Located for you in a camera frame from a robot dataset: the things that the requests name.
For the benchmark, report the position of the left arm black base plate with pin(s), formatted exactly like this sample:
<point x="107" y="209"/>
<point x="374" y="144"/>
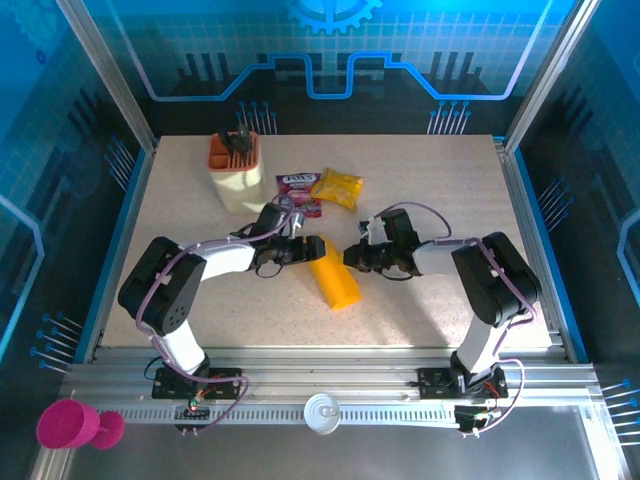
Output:
<point x="225" y="382"/>

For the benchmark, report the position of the yellow snack bag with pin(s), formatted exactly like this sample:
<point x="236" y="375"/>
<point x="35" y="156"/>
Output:
<point x="340" y="187"/>

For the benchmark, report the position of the purple candy bag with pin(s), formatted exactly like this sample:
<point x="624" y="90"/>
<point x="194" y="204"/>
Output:
<point x="295" y="185"/>

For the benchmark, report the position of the blue-edged aluminium side rail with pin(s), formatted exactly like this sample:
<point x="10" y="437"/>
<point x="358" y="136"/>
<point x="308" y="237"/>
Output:
<point x="117" y="250"/>
<point x="529" y="225"/>

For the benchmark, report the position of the pink plastic goblet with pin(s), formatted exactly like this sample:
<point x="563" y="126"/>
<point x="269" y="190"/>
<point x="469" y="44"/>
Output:
<point x="65" y="425"/>

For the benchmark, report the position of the orange cream utensil holder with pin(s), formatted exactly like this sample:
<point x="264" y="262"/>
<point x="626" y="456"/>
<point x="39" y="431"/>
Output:
<point x="240" y="190"/>

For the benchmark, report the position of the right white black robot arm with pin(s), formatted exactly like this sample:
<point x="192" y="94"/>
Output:
<point x="500" y="285"/>

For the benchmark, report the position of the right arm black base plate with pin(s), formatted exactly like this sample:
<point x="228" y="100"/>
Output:
<point x="432" y="382"/>

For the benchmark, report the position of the aluminium upright post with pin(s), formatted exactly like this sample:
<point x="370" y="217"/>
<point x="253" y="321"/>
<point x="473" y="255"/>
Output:
<point x="112" y="75"/>
<point x="545" y="75"/>

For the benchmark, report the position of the small circuit board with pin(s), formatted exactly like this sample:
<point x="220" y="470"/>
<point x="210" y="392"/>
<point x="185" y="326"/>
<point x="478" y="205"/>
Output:
<point x="197" y="412"/>
<point x="470" y="417"/>

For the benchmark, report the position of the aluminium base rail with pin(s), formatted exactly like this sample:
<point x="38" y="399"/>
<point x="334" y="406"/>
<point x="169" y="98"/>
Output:
<point x="325" y="375"/>

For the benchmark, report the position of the black plastic utensil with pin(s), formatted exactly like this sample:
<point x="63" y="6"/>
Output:
<point x="245" y="142"/>
<point x="227" y="141"/>

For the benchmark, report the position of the yellow paper sheet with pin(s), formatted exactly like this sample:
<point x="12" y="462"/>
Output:
<point x="337" y="285"/>

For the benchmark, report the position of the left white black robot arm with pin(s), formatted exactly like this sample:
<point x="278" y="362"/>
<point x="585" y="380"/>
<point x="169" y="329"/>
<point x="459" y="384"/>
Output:
<point x="170" y="295"/>

